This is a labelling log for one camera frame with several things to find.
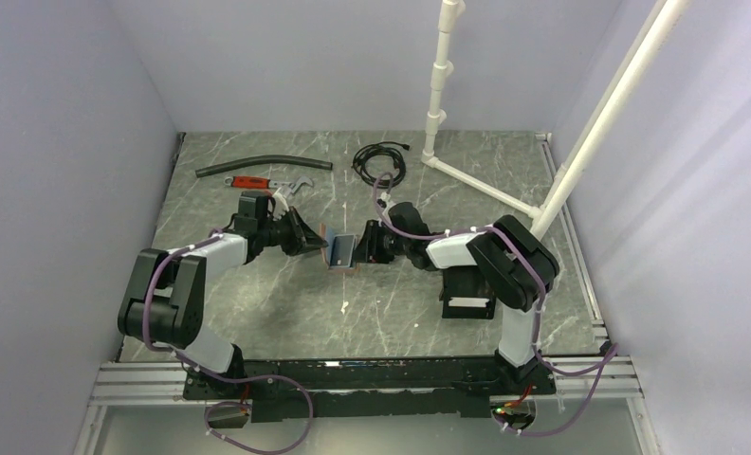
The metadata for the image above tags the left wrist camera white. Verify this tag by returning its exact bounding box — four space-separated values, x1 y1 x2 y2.
272 187 292 220

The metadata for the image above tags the black card box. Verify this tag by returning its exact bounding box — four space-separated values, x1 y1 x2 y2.
439 266 496 319

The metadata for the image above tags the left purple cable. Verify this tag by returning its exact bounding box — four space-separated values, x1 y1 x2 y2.
141 228 316 455

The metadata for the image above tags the white pvc pipe frame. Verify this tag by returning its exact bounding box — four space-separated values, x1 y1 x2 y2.
421 1 688 236

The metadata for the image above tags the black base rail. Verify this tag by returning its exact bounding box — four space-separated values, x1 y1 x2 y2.
183 355 557 423

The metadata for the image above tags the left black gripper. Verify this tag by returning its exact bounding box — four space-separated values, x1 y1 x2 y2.
259 207 328 257

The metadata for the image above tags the red handled adjustable wrench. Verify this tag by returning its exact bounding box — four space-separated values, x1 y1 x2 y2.
224 175 314 196

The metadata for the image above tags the black rubber hose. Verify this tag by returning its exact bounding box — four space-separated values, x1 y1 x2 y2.
194 154 334 179

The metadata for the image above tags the brown leather card holder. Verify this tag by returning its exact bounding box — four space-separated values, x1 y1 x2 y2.
320 224 358 274

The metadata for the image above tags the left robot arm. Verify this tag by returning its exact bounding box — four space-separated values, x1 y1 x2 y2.
117 191 327 398

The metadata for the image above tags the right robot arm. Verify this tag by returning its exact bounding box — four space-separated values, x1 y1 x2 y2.
352 202 559 393

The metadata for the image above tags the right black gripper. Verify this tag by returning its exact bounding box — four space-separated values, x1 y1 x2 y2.
349 220 412 264

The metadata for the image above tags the aluminium extrusion frame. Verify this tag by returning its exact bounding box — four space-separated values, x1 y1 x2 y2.
73 355 663 454

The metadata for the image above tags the coiled black cable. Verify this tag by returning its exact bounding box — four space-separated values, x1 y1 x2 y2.
351 141 411 190

